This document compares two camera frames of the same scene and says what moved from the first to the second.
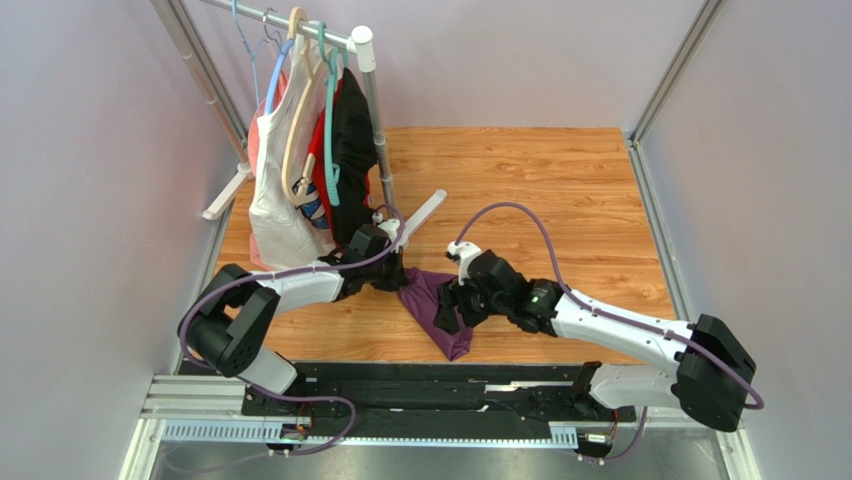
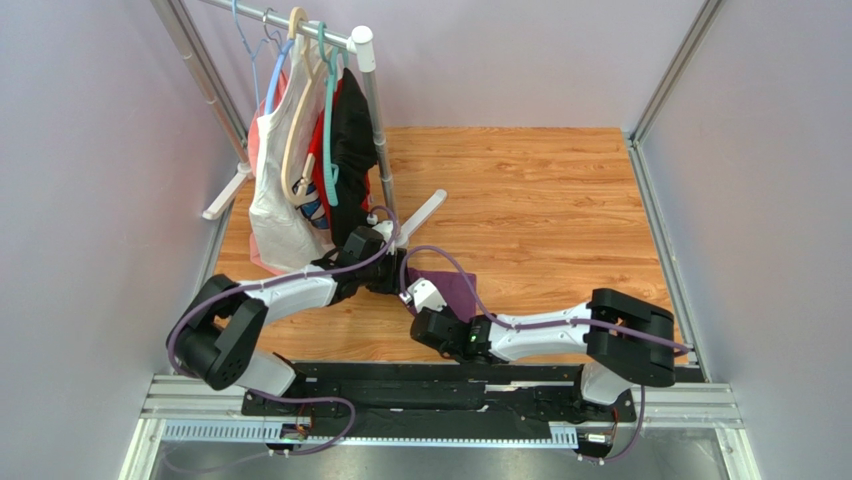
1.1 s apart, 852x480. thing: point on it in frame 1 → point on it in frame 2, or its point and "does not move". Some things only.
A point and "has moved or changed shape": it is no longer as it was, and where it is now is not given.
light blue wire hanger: (252, 54) does not move
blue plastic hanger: (278, 67) does not move
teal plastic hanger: (333, 171) does not move
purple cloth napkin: (421, 295) has moved or changed shape
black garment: (356, 157) does not move
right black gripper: (460, 301) → (426, 323)
